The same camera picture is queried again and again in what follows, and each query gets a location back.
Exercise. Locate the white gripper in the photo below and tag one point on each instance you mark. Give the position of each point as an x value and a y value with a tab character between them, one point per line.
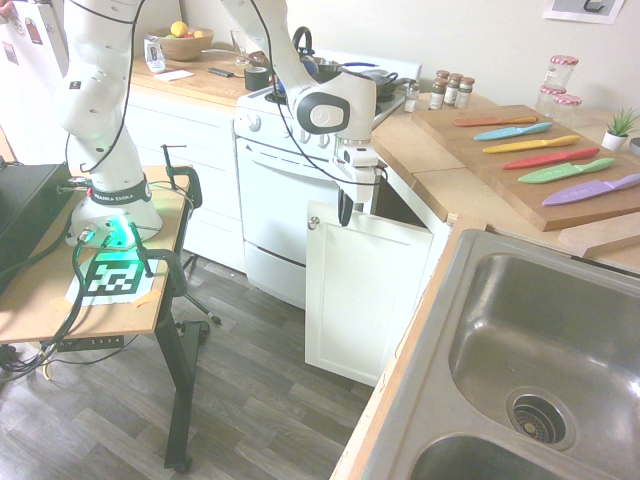
362	187

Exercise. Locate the silver cabinet door knob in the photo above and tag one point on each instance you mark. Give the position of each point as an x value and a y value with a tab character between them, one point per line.
313	223

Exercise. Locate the white corner cabinet door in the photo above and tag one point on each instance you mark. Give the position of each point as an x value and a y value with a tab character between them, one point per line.
370	295

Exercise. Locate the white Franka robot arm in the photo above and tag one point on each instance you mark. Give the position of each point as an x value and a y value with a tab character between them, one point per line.
100	100

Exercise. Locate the white base cabinet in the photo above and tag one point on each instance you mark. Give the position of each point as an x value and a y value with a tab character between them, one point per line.
190	150

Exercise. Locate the white stove knob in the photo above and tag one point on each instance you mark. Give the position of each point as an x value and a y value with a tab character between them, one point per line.
324	141
252	122
305	136

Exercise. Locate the white electric stove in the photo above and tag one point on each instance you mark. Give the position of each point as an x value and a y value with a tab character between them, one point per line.
270	200

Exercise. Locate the small glass shaker jar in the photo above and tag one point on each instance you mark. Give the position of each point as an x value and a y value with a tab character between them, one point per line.
411	97

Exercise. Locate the steel bowl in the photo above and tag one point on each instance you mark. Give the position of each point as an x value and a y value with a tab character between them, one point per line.
327	64

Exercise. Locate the brown-lidded glass spice jar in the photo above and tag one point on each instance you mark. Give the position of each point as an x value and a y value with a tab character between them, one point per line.
453	87
466	92
437	95

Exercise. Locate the black table clamp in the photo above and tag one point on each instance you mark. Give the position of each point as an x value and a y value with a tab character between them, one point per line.
172	270
192	180

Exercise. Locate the large wooden cutting board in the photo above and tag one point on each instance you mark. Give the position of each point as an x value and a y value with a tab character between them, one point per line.
500	170

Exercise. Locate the orange knife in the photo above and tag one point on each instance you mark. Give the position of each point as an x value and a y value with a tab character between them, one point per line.
490	121

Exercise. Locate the blue knife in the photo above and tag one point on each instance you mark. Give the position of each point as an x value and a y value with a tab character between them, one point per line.
505	133

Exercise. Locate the yellow knife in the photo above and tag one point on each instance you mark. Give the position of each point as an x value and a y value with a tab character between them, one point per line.
520	146

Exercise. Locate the black remote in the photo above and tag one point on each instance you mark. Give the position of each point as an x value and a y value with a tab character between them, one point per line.
220	72

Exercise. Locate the stainless steel double sink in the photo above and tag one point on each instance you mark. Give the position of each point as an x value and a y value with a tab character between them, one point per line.
500	320

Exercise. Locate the clear drinking glass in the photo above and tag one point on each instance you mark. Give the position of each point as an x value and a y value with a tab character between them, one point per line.
239	50

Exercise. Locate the red knife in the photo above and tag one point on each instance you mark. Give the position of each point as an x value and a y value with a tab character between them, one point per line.
540	161

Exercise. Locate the green knife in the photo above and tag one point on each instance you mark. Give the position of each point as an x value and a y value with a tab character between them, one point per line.
555	174

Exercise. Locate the white paper sheet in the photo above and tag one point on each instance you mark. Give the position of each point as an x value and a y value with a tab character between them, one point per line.
173	75

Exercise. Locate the orange fruit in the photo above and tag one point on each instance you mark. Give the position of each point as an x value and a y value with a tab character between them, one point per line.
199	34

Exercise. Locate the wooden fruit bowl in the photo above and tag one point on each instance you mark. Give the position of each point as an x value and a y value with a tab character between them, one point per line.
182	49

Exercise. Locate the short glass jar checked lid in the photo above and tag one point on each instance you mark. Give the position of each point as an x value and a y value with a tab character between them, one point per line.
567	110
550	102

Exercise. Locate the purple knife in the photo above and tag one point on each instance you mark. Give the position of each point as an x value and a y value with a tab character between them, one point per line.
580	192

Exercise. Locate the black white marker paper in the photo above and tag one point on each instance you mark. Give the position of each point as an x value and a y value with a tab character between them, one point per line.
112	277

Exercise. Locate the yellow lemon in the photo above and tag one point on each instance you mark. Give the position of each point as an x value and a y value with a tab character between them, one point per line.
178	28

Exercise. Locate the clear plastic packet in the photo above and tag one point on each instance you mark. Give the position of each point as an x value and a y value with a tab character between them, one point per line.
155	52

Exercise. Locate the tall glass jar checked lid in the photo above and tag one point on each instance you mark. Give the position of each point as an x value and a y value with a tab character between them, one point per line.
561	75

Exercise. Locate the small wooden plank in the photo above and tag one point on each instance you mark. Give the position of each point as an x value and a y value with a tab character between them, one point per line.
600	240

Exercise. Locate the red base knob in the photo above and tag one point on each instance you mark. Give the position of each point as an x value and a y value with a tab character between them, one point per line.
89	190

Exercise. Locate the small spiky plant white pot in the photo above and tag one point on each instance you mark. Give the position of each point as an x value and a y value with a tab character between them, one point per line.
614	141

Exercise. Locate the black desk height controller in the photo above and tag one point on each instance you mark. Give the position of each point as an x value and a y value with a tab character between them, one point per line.
95	342

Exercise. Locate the black controller box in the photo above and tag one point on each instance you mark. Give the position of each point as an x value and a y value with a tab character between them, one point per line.
30	210

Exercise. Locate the wooden robot table black legs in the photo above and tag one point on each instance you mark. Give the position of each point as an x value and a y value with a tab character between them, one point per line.
40	310

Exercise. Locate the white refrigerator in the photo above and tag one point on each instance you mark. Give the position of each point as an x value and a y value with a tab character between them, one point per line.
20	85

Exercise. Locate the brown fridge magnet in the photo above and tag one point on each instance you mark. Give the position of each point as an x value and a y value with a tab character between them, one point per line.
33	31

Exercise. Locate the dark fridge magnet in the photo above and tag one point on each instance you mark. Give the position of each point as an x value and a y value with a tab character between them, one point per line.
10	51

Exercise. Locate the white wall poster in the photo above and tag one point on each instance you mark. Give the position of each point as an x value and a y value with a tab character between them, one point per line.
565	12

